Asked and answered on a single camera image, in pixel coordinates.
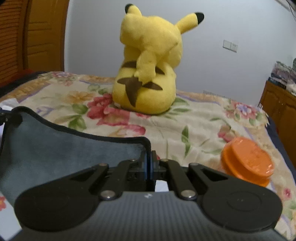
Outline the pile of items on cabinet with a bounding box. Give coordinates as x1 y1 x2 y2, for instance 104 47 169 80
268 61 296 96

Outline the orange plastic lid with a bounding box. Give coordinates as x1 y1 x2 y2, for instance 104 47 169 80
221 137 274 187

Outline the floral bed blanket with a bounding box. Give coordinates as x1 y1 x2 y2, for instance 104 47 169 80
1 72 295 240

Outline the wooden headboard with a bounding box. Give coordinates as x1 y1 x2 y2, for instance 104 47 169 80
1 0 69 87

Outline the grey towel with black trim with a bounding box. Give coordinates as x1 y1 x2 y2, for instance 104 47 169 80
1 106 151 205

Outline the yellow Pikachu plush toy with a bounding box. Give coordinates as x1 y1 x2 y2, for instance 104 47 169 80
112 4 204 115

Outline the white wall switch plate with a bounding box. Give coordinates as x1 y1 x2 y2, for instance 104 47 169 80
223 40 238 53

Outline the wooden side cabinet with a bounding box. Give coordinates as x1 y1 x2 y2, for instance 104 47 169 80
259 81 296 165

